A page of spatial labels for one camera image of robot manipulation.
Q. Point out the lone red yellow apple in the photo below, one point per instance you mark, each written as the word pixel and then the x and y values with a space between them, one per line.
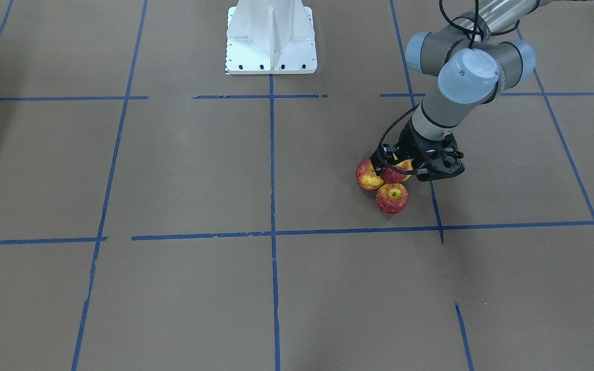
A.
pixel 390 176

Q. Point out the red yellow apple back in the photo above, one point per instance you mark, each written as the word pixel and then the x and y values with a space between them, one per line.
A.
pixel 392 198

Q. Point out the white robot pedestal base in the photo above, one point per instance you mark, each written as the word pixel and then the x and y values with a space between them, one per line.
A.
pixel 270 37

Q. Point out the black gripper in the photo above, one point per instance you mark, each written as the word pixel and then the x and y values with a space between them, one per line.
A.
pixel 408 142

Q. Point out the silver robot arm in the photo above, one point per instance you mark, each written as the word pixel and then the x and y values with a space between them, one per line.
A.
pixel 469 72

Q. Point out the red yellow apple front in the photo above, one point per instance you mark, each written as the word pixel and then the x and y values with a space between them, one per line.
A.
pixel 366 177

